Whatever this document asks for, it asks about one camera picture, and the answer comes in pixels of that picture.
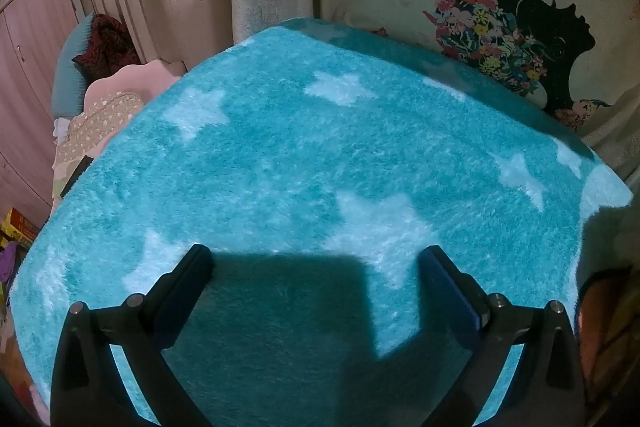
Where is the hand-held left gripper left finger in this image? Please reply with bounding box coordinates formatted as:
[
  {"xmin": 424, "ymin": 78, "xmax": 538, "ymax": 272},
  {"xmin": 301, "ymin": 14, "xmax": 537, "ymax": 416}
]
[{"xmin": 50, "ymin": 244, "xmax": 216, "ymax": 427}]

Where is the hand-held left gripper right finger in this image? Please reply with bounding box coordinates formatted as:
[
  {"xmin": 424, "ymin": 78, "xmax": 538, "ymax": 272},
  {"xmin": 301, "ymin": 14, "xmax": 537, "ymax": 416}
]
[{"xmin": 417, "ymin": 245, "xmax": 586, "ymax": 427}]

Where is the person's leg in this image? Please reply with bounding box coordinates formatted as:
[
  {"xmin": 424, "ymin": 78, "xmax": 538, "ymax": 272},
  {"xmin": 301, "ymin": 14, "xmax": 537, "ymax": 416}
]
[{"xmin": 574, "ymin": 206, "xmax": 640, "ymax": 410}]

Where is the flat black object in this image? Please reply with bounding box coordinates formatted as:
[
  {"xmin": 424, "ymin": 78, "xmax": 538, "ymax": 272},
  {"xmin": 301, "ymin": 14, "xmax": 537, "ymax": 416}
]
[{"xmin": 59, "ymin": 155, "xmax": 94, "ymax": 198}]

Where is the purple object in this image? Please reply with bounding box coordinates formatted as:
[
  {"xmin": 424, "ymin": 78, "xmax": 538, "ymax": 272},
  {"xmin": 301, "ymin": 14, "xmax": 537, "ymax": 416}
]
[{"xmin": 0, "ymin": 241, "xmax": 21, "ymax": 284}]

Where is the yellow box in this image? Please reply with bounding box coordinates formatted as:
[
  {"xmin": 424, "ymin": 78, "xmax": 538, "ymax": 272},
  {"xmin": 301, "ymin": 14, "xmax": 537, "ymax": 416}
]
[{"xmin": 0, "ymin": 207, "xmax": 42, "ymax": 250}]

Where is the blue star-print fluffy blanket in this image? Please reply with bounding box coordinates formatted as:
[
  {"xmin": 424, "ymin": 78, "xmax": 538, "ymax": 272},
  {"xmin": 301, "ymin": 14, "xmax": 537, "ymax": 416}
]
[{"xmin": 10, "ymin": 18, "xmax": 633, "ymax": 427}]

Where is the beige dotted cloth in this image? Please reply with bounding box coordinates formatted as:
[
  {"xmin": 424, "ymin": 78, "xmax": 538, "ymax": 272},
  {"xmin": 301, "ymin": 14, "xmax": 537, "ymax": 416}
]
[{"xmin": 52, "ymin": 91, "xmax": 147, "ymax": 190}]

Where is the pink scalloped headboard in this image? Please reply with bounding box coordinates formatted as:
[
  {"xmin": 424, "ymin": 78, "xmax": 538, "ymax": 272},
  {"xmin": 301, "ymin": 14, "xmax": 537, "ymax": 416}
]
[{"xmin": 82, "ymin": 59, "xmax": 188, "ymax": 108}]

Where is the teal pillow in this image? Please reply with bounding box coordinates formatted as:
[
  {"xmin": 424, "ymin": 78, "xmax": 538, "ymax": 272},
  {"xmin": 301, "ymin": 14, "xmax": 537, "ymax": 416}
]
[{"xmin": 52, "ymin": 12, "xmax": 97, "ymax": 118}]

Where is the dark red patterned pillow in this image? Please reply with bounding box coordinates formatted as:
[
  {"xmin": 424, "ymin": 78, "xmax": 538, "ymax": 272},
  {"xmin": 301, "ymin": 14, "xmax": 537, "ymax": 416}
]
[{"xmin": 72, "ymin": 13, "xmax": 142, "ymax": 80}]

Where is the pink wardrobe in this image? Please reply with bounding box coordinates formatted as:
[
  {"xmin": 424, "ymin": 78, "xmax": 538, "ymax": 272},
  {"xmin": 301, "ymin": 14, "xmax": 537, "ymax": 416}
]
[{"xmin": 0, "ymin": 0, "xmax": 83, "ymax": 228}]

